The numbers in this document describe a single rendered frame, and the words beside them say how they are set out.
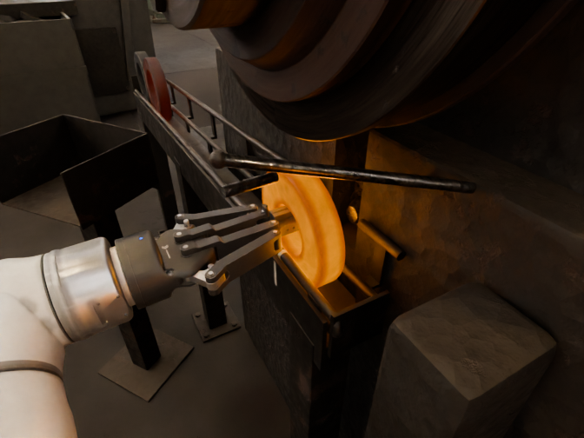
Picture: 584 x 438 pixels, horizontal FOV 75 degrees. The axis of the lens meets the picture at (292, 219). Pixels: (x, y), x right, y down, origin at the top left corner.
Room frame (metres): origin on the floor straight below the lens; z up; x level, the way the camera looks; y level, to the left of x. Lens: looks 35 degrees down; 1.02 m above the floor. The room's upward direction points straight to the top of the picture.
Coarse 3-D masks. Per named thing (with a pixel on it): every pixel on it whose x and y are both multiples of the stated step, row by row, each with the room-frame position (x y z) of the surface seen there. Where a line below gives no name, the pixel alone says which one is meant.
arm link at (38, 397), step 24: (0, 384) 0.15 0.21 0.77; (24, 384) 0.16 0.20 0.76; (48, 384) 0.17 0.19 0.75; (0, 408) 0.14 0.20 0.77; (24, 408) 0.14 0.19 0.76; (48, 408) 0.15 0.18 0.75; (0, 432) 0.12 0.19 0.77; (24, 432) 0.13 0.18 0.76; (48, 432) 0.13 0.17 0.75; (72, 432) 0.14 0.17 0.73
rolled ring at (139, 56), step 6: (138, 54) 1.32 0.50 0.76; (144, 54) 1.32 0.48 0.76; (138, 60) 1.30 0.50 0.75; (138, 66) 1.38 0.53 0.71; (138, 72) 1.38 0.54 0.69; (138, 78) 1.39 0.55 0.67; (144, 78) 1.26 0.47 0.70; (144, 84) 1.39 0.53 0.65; (144, 90) 1.37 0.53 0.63; (144, 96) 1.35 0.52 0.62; (150, 102) 1.27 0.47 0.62
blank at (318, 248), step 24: (264, 192) 0.43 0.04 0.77; (288, 192) 0.37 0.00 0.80; (312, 192) 0.35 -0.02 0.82; (312, 216) 0.32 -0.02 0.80; (336, 216) 0.33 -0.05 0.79; (288, 240) 0.39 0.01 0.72; (312, 240) 0.32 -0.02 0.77; (336, 240) 0.32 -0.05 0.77; (312, 264) 0.32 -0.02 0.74; (336, 264) 0.31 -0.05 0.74
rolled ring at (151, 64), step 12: (144, 60) 1.18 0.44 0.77; (156, 60) 1.16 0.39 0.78; (144, 72) 1.23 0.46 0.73; (156, 72) 1.12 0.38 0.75; (156, 84) 1.10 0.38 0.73; (156, 96) 1.11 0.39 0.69; (168, 96) 1.10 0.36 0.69; (156, 108) 1.18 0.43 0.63; (168, 108) 1.10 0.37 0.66; (168, 120) 1.15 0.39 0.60
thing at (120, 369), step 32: (32, 128) 0.80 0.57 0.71; (64, 128) 0.86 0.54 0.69; (96, 128) 0.82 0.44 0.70; (0, 160) 0.72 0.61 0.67; (32, 160) 0.77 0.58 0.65; (64, 160) 0.83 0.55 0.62; (96, 160) 0.64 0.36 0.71; (128, 160) 0.69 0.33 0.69; (0, 192) 0.69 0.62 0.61; (32, 192) 0.73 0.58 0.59; (64, 192) 0.72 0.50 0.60; (96, 192) 0.62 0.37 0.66; (128, 192) 0.68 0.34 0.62; (96, 224) 0.68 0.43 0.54; (128, 352) 0.73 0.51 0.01; (160, 352) 0.73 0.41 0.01; (128, 384) 0.63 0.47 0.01; (160, 384) 0.63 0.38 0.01
